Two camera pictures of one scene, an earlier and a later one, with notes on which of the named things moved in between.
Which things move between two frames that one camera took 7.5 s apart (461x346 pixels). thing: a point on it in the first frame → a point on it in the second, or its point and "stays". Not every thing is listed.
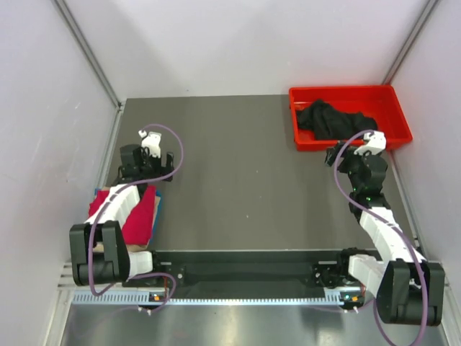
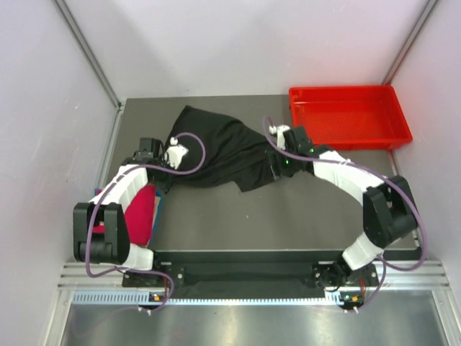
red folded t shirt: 138,225 stays
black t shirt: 329,122 → 235,154
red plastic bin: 325,117 stays
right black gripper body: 352,162 → 287,164
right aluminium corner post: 410,42 stays
